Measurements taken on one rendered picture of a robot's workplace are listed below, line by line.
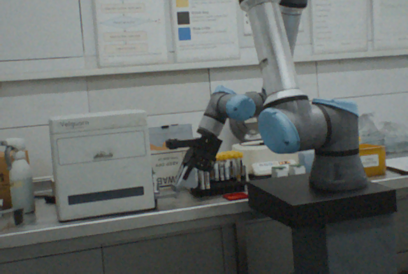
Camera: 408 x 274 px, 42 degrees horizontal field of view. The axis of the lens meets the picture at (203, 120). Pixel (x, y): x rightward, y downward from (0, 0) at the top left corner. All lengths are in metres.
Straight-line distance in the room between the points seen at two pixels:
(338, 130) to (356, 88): 1.26
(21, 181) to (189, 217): 0.55
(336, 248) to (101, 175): 0.68
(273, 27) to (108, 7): 1.00
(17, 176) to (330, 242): 0.98
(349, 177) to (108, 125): 0.69
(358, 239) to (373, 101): 1.35
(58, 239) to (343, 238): 0.76
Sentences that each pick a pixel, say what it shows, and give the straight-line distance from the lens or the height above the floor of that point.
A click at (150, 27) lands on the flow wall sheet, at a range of 2.26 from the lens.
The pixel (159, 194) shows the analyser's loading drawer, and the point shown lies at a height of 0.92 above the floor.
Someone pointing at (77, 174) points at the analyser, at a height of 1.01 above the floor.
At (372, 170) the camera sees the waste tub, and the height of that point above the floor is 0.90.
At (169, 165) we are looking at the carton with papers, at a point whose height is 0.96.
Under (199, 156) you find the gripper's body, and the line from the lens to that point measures 1.66.
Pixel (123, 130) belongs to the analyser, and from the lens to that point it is 1.58.
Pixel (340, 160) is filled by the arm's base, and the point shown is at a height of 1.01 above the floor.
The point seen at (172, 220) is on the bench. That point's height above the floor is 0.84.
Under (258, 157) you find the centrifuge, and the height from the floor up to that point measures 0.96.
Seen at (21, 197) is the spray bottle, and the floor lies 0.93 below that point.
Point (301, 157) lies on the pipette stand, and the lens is 1.91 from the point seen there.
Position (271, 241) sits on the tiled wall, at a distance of 2.49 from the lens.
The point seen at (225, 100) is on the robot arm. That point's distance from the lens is 1.60.
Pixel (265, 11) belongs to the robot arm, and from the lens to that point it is 1.40.
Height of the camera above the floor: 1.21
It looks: 3 degrees down
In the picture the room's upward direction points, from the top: 5 degrees counter-clockwise
